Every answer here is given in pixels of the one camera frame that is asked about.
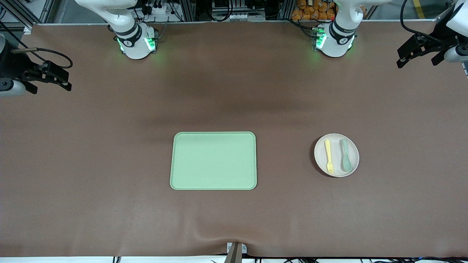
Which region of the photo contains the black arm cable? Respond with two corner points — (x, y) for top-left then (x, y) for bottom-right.
(0, 20), (73, 70)
(400, 0), (445, 41)

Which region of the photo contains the light green rectangular tray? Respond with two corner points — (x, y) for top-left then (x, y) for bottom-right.
(170, 131), (257, 191)

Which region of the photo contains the grey equipment box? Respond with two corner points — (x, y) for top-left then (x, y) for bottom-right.
(211, 0), (267, 22)

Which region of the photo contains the brown table cover mat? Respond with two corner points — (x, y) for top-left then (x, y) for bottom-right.
(0, 20), (468, 258)

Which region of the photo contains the aluminium frame beam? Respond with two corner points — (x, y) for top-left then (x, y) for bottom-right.
(0, 0), (55, 35)

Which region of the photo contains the grey-green plastic spoon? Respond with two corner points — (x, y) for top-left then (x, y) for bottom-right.
(341, 139), (352, 172)

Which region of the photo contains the aluminium frame post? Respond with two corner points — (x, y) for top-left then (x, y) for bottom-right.
(182, 0), (196, 22)

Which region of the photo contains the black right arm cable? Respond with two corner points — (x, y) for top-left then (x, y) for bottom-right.
(0, 20), (73, 70)

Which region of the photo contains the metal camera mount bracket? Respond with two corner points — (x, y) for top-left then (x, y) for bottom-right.
(224, 242), (248, 263)

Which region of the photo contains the white power strip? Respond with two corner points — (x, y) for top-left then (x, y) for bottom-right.
(144, 3), (169, 16)

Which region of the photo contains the yellow plastic fork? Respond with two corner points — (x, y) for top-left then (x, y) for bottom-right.
(325, 139), (334, 175)

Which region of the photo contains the orange bread pile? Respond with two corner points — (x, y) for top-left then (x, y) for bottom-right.
(291, 0), (336, 21)

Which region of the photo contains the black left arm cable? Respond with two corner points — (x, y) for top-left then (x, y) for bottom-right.
(400, 0), (445, 41)

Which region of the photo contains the beige round plate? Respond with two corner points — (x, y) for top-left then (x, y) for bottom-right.
(314, 133), (360, 178)

